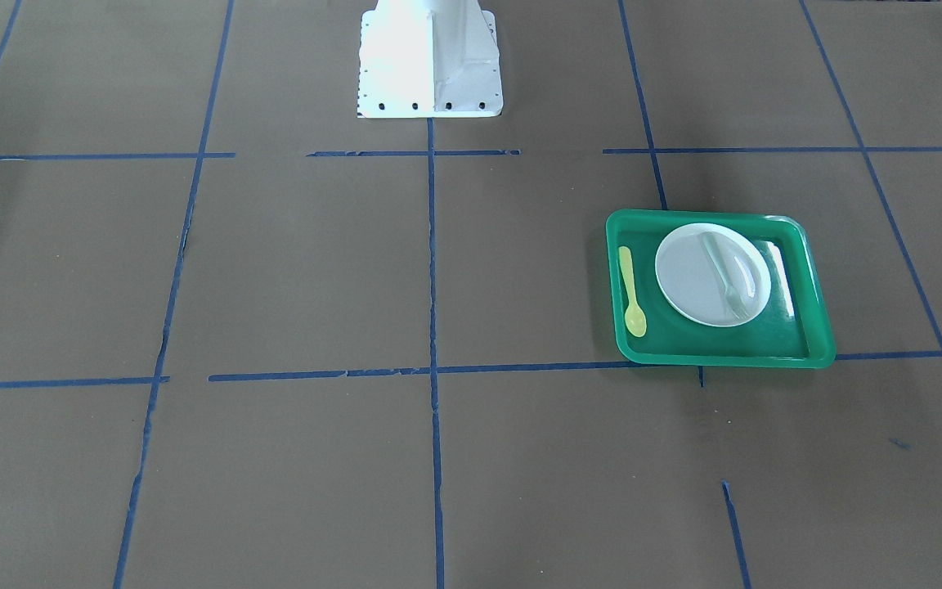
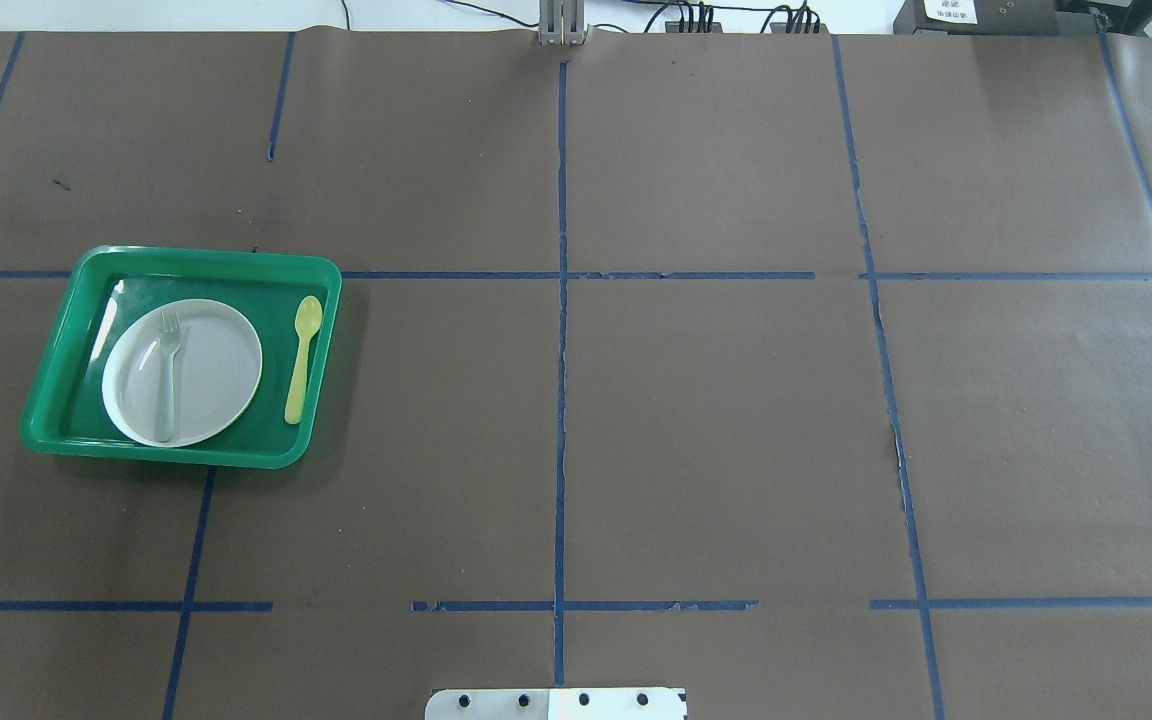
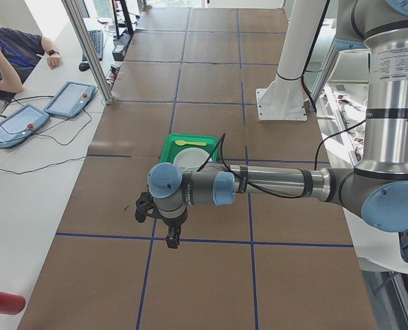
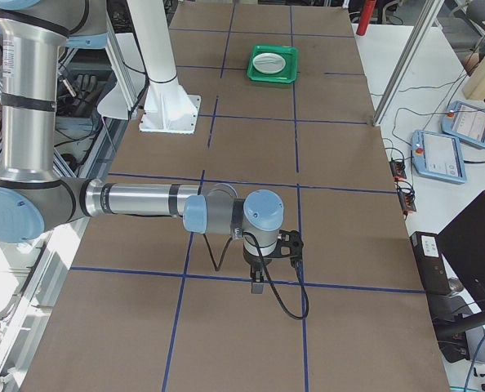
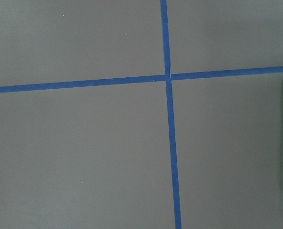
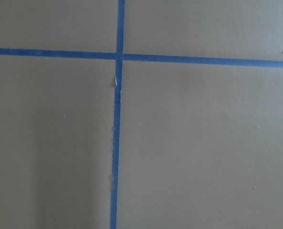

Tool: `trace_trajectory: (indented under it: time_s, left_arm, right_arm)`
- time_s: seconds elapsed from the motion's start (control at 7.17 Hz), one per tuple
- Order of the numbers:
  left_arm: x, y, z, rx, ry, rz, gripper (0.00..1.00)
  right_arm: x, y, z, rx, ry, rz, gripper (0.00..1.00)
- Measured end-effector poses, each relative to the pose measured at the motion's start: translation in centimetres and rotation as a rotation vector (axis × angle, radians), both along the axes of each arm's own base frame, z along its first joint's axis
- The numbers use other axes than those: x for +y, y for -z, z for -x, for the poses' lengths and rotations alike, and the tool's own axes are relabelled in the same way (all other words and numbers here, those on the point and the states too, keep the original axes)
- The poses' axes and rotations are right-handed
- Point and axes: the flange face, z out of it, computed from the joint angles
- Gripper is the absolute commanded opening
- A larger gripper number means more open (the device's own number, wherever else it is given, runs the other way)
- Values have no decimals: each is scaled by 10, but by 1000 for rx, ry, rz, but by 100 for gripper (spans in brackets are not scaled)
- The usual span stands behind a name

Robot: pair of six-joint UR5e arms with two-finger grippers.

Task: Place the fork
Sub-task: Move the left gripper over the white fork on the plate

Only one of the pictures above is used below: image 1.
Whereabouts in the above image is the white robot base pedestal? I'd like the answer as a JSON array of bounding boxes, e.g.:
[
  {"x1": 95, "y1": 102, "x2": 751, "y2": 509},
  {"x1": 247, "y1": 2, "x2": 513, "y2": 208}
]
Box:
[{"x1": 356, "y1": 1, "x2": 505, "y2": 119}]

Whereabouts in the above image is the yellow plastic spoon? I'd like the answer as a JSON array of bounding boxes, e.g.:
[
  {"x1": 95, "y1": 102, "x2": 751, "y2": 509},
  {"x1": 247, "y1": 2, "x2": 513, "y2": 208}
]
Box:
[{"x1": 617, "y1": 245, "x2": 648, "y2": 338}]

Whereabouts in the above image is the translucent plastic fork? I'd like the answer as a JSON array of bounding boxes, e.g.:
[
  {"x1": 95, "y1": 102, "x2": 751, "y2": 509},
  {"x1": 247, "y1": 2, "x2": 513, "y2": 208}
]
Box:
[{"x1": 702, "y1": 232, "x2": 749, "y2": 323}]

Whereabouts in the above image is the green plastic tray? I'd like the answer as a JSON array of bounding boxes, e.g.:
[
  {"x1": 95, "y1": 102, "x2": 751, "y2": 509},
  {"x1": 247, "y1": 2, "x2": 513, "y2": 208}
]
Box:
[{"x1": 605, "y1": 209, "x2": 835, "y2": 368}]

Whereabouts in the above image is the white round plate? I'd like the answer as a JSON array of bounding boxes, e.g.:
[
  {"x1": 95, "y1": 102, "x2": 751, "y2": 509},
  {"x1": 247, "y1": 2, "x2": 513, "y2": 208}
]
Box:
[{"x1": 654, "y1": 223, "x2": 773, "y2": 328}]

